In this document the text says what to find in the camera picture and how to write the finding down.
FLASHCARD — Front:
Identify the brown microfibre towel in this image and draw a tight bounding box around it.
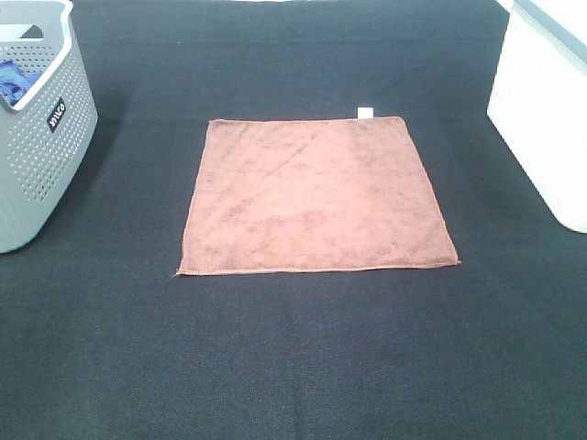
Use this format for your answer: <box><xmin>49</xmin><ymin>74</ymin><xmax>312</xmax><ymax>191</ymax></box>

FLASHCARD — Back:
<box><xmin>178</xmin><ymin>116</ymin><xmax>460</xmax><ymax>276</ymax></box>

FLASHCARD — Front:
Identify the grey perforated laundry basket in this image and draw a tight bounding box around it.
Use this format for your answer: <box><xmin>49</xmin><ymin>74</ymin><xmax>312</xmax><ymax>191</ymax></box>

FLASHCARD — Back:
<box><xmin>1</xmin><ymin>1</ymin><xmax>98</xmax><ymax>253</ymax></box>

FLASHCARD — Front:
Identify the white plastic bin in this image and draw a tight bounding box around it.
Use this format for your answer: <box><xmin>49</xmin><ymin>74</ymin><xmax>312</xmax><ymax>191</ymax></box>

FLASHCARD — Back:
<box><xmin>487</xmin><ymin>1</ymin><xmax>586</xmax><ymax>233</ymax></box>

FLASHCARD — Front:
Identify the blue cloth in basket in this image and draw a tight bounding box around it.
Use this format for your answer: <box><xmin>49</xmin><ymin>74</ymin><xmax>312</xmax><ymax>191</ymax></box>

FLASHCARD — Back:
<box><xmin>1</xmin><ymin>60</ymin><xmax>39</xmax><ymax>105</ymax></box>

